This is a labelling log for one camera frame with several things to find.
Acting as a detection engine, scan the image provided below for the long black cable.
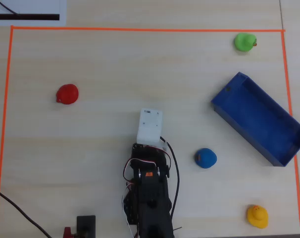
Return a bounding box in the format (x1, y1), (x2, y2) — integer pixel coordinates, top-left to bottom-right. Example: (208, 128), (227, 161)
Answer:
(0, 185), (52, 238)

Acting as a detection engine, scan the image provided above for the green rubber duck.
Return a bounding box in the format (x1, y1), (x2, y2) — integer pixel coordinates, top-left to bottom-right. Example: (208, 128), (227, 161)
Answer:
(234, 33), (258, 52)

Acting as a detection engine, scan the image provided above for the orange tape border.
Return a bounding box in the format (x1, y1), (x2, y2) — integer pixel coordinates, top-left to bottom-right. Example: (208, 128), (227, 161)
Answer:
(0, 25), (300, 235)

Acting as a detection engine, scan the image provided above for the yellow rubber duck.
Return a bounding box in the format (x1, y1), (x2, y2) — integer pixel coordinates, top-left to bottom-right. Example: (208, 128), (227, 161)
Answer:
(247, 204), (269, 229)

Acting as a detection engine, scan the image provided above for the thin black cable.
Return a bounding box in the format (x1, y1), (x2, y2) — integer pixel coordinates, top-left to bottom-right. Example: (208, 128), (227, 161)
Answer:
(0, 0), (20, 15)

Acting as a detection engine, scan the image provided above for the white paper with black bar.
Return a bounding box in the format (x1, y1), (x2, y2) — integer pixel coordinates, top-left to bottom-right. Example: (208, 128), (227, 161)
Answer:
(0, 0), (67, 26)

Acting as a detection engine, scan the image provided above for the blue rubber duck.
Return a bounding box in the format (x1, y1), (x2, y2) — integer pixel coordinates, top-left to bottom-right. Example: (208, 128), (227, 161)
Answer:
(194, 148), (218, 170)

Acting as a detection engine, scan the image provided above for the blue rectangular plastic box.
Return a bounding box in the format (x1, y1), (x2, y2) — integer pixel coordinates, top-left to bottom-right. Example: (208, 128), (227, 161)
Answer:
(210, 71), (300, 168)

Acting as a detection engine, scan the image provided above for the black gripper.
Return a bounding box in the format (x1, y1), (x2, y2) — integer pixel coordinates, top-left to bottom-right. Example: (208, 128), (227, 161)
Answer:
(130, 142), (171, 174)

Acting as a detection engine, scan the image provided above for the red rubber duck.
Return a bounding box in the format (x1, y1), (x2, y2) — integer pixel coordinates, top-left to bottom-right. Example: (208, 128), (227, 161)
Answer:
(55, 83), (79, 105)

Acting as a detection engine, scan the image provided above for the black camera cable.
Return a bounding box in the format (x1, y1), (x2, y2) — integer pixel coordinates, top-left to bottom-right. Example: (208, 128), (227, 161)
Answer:
(159, 135), (181, 224)

